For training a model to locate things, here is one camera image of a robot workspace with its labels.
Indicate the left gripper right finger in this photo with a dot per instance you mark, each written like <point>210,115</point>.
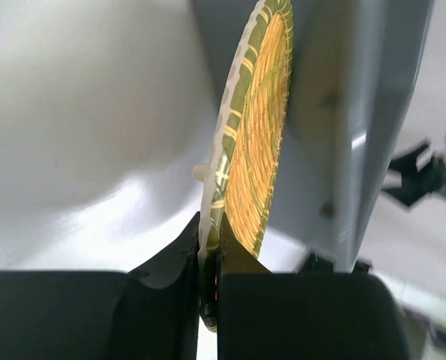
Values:
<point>316,315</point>

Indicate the grey plastic bin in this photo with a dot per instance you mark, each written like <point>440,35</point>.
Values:
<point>354,68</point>

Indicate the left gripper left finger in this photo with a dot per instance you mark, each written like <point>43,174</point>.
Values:
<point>151,312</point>

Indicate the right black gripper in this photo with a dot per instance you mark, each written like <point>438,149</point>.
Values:
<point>417,182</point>

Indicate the round bamboo tray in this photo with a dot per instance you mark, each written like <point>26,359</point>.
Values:
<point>239,180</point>

